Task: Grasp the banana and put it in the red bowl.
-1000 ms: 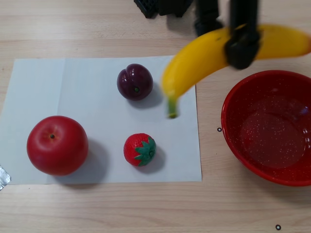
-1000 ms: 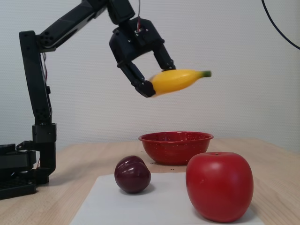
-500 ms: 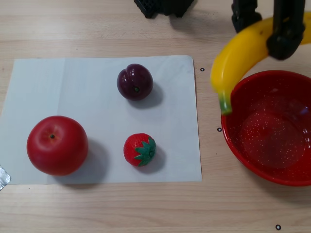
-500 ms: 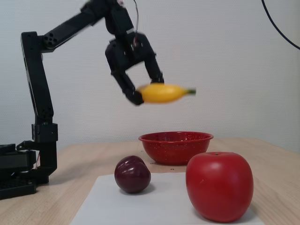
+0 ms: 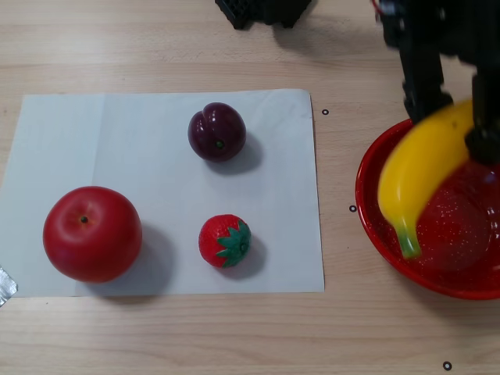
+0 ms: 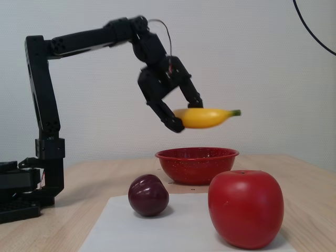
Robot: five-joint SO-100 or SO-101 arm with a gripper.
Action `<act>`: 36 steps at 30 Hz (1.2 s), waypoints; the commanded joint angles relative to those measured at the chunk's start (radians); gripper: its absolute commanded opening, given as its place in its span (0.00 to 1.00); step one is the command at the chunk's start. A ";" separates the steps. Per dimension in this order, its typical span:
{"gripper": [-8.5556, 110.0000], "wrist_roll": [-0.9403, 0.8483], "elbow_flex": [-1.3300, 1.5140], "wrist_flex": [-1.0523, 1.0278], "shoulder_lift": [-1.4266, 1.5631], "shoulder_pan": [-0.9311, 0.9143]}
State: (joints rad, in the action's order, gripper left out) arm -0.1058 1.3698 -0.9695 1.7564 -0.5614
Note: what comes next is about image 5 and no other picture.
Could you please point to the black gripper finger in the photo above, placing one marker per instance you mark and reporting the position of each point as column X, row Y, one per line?
column 486, row 129
column 426, row 90

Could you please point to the yellow plastic banana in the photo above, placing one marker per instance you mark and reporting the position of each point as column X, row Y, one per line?
column 414, row 176

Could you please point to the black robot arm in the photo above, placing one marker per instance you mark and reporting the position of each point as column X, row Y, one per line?
column 429, row 9

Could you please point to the red speckled enamel bowl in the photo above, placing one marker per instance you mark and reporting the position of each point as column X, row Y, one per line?
column 449, row 250

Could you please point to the white paper sheet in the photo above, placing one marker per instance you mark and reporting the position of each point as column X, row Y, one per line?
column 273, row 234

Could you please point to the dark purple plastic plum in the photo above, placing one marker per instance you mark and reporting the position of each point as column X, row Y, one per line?
column 216, row 133

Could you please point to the red plastic strawberry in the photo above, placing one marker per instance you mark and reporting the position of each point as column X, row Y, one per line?
column 218, row 238

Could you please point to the red plastic apple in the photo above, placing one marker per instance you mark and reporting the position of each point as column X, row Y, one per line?
column 91, row 234

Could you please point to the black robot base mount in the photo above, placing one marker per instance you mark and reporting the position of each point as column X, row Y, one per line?
column 273, row 9

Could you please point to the grey duct tape piece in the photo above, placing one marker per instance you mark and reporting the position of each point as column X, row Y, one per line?
column 6, row 289

